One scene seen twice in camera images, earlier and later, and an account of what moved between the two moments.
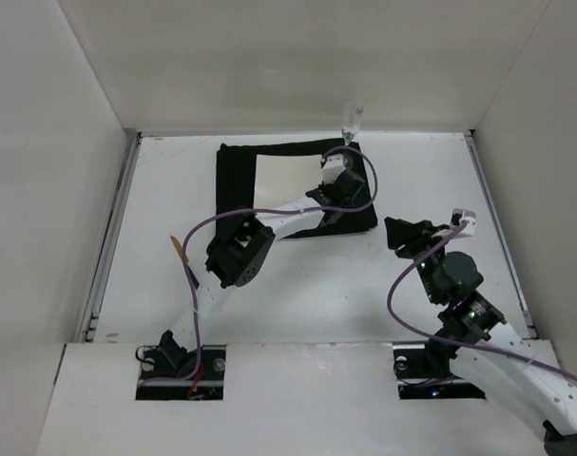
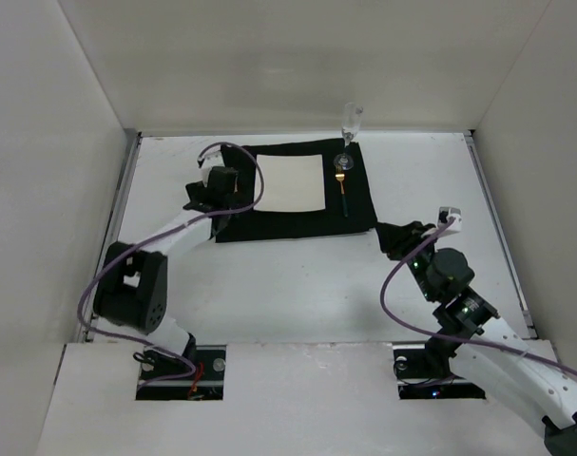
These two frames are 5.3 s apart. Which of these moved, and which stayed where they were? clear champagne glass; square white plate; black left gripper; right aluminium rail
Moved: black left gripper
Stayed: square white plate; right aluminium rail; clear champagne glass
